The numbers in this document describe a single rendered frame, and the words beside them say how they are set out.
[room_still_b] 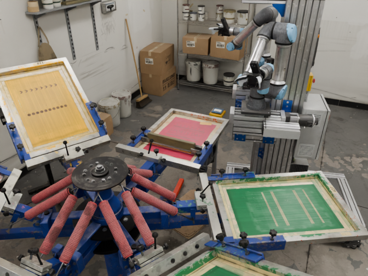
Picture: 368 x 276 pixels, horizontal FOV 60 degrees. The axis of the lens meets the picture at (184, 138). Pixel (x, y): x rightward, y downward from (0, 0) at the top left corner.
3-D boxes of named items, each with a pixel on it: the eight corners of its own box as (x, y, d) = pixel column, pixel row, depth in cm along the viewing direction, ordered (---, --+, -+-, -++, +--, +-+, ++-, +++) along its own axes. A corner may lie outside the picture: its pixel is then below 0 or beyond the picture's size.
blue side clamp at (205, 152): (206, 149, 257) (206, 142, 253) (212, 151, 255) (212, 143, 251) (191, 170, 233) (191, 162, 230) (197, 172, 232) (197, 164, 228)
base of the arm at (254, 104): (265, 103, 257) (266, 91, 252) (265, 111, 244) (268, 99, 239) (246, 101, 259) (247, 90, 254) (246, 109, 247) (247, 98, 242)
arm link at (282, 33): (267, 93, 248) (278, 19, 220) (286, 98, 241) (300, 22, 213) (261, 98, 239) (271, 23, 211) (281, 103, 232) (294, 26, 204)
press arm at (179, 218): (304, 212, 207) (306, 205, 204) (308, 218, 202) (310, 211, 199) (110, 226, 197) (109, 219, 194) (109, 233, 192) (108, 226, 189)
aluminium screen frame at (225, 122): (171, 111, 313) (171, 108, 311) (229, 122, 293) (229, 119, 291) (127, 152, 252) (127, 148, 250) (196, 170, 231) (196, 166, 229)
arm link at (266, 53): (253, 69, 296) (260, 6, 267) (259, 65, 306) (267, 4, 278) (265, 72, 289) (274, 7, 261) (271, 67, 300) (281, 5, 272)
